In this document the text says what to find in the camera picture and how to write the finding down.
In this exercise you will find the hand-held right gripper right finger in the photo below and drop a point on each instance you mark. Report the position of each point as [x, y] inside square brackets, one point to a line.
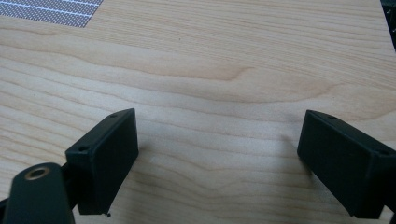
[345, 161]

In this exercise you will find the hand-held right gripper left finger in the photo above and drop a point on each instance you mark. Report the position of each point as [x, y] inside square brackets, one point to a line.
[104, 161]

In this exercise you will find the grey checked cloth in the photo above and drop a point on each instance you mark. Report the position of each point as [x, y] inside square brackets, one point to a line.
[53, 11]

